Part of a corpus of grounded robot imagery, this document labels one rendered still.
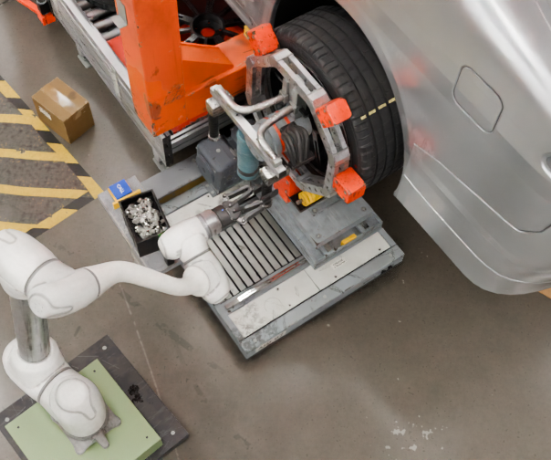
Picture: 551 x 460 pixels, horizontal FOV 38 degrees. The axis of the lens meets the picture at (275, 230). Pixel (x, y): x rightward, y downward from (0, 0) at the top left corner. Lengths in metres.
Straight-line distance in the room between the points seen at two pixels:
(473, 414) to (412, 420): 0.25
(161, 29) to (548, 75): 1.35
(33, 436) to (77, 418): 0.30
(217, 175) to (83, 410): 1.17
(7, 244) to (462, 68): 1.32
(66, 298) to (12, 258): 0.19
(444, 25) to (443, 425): 1.73
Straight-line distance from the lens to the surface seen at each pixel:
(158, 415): 2.99
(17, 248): 2.29
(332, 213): 3.42
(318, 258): 3.40
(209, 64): 3.16
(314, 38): 2.71
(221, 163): 3.31
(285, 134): 2.62
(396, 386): 3.38
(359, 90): 2.64
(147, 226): 2.99
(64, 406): 2.68
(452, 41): 2.24
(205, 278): 2.57
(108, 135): 3.94
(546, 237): 2.37
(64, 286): 2.21
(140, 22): 2.77
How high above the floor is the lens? 3.16
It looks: 61 degrees down
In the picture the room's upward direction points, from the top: 5 degrees clockwise
